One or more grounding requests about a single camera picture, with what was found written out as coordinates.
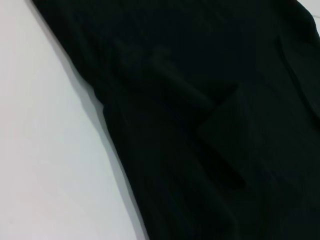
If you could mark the black t-shirt with FREE print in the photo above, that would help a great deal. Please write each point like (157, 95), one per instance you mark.
(200, 112)

